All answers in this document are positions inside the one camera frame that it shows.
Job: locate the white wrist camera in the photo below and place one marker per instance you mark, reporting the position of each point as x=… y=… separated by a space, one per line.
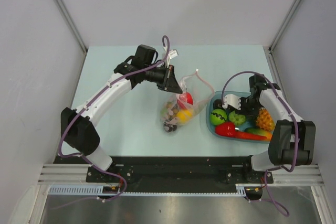
x=233 y=101
x=173 y=53

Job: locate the blue plastic tray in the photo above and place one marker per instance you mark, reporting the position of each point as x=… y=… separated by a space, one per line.
x=250 y=122

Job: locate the red chili pepper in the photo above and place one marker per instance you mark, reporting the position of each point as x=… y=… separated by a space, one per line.
x=250 y=136

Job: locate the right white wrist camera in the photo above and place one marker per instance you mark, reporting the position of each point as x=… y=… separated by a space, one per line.
x=233 y=101

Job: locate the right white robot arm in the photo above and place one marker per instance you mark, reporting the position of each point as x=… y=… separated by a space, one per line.
x=292 y=141

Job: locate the red apple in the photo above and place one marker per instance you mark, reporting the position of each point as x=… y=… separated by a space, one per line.
x=185 y=98

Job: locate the green melon with black stripe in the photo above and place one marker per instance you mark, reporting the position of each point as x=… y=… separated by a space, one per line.
x=217 y=117

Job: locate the green custard apple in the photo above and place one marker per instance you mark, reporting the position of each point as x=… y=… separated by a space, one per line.
x=236 y=119

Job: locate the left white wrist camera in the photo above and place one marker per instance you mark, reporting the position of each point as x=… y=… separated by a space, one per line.
x=173 y=53

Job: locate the clear pink zip top bag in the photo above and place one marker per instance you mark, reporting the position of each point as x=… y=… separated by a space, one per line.
x=179 y=109

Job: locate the pineapple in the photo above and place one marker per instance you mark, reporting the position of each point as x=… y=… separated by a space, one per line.
x=264 y=120

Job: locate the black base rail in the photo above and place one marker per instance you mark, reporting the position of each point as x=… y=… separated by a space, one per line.
x=182 y=175

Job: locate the mango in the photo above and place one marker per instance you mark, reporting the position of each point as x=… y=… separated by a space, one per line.
x=260 y=132

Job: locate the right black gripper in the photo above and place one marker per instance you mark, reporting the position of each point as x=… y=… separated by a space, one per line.
x=242 y=111

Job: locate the yellow lemon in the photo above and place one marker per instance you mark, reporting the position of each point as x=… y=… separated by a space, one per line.
x=183 y=116

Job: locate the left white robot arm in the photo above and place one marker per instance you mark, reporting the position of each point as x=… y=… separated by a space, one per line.
x=78 y=126

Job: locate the red bell pepper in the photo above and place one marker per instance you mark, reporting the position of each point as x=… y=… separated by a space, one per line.
x=226 y=129

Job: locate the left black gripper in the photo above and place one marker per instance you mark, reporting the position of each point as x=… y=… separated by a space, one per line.
x=168 y=81

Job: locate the dark avocado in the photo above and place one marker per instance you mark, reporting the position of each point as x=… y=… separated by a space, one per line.
x=217 y=104

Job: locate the brown longan bunch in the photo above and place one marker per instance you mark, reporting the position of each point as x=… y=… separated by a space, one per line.
x=169 y=111

